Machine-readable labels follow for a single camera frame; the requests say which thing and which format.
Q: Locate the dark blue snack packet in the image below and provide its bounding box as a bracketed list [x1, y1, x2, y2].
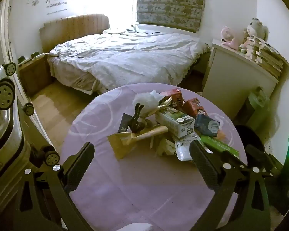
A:
[195, 114, 220, 137]

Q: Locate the white green carton box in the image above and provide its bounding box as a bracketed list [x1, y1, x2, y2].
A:
[155, 107, 195, 138]

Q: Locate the red snack box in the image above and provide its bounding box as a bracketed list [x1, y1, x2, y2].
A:
[160, 88, 184, 109]
[183, 98, 208, 118]

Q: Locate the black hair clip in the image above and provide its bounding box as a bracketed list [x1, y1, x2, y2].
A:
[129, 103, 153, 134]

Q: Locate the white tissue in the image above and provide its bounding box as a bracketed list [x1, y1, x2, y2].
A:
[133, 90, 165, 118]

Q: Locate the black round trash bin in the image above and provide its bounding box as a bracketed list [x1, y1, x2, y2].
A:
[234, 125, 265, 167]

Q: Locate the silver suitcase with wheels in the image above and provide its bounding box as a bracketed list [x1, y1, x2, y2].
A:
[0, 63, 60, 213]

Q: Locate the green air purifier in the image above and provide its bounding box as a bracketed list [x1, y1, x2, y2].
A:
[233, 87, 270, 131]

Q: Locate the purple round tablecloth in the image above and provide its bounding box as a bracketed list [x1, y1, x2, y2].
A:
[59, 82, 248, 231]

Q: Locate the white dresser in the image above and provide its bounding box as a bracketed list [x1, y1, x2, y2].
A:
[202, 39, 278, 119]

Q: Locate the stack of books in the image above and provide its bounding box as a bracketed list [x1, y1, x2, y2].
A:
[242, 37, 289, 80]

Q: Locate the wooden nightstand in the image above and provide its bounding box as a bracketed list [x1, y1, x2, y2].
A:
[19, 53, 54, 98]

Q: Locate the bed with white duvet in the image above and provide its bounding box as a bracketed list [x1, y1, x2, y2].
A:
[47, 30, 210, 93]

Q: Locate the grey plush toy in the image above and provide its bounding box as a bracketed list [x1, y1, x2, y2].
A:
[247, 17, 269, 41]

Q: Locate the pink plush toy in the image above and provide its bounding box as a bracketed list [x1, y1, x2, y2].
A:
[220, 26, 247, 51]

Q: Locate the wooden headboard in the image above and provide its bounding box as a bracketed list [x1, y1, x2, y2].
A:
[39, 14, 109, 53]

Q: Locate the grey patterned window blind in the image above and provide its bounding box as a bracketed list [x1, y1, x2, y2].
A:
[137, 0, 205, 32]

